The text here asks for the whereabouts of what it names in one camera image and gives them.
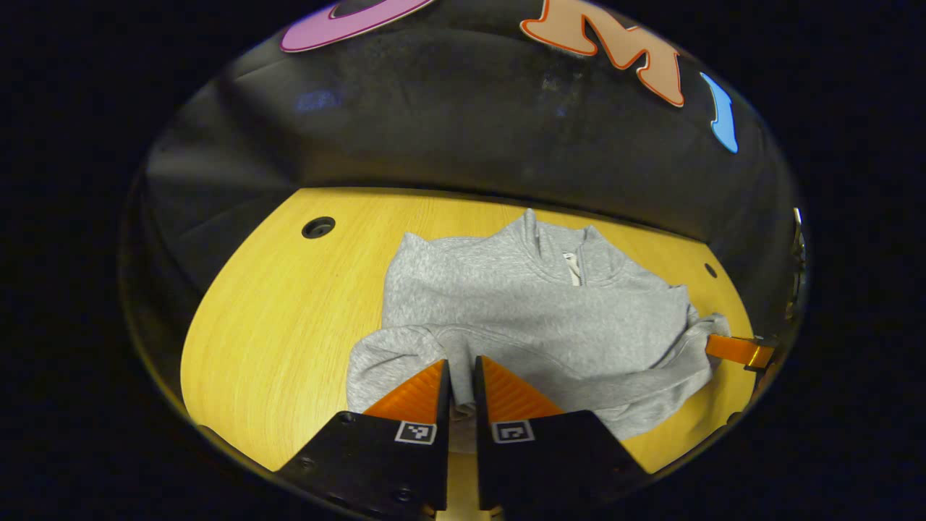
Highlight grey zip-neck sweatshirt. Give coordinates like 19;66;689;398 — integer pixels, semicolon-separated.
346;208;731;453

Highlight black backdrop cloth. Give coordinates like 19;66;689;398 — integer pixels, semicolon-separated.
123;0;804;341

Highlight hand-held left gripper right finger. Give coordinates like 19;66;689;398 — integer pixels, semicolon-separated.
474;355;652;516

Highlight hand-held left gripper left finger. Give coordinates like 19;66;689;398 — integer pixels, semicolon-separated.
275;358;451;518

